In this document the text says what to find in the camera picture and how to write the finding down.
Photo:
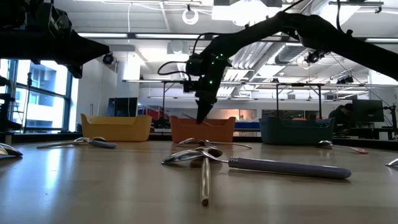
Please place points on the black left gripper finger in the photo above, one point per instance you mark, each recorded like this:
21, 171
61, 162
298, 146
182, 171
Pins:
87, 48
85, 58

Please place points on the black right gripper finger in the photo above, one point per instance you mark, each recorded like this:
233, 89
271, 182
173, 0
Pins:
211, 105
201, 112

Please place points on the gold spoon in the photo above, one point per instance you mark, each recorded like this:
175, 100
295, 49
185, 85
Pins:
205, 180
59, 144
188, 116

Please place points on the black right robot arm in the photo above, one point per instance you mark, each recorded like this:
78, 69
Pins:
248, 34

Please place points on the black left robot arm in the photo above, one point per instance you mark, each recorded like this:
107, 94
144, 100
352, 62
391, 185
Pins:
17, 34

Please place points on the ceiling strip light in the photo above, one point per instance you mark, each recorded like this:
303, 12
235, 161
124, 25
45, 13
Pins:
382, 40
168, 36
102, 35

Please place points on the orange plastic bin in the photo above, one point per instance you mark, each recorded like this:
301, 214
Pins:
189, 132

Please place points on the blue box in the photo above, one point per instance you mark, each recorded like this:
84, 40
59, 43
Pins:
247, 125

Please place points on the black display screen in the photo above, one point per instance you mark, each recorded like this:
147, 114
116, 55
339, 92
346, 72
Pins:
122, 107

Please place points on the yellow plastic bin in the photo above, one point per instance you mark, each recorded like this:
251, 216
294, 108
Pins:
116, 129

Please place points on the teal plastic bin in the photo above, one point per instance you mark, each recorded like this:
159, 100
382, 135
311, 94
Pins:
295, 132

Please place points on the black equipment stand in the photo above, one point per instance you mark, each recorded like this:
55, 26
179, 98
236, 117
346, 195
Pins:
4, 112

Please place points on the person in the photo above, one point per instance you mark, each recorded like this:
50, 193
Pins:
340, 116

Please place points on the black computer monitor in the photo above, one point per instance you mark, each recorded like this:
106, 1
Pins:
368, 110

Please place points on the dark background desk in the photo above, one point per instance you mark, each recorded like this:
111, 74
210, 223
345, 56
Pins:
367, 132

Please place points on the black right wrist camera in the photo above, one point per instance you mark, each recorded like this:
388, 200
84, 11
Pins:
190, 86

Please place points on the grey window frame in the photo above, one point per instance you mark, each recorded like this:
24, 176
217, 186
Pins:
66, 102

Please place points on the black workstation frame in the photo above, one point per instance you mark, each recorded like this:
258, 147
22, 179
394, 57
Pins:
277, 102

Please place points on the silver ventilation duct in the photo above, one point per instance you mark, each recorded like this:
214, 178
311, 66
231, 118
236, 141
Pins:
289, 54

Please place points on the black ceiling camera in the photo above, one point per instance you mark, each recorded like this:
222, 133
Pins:
314, 57

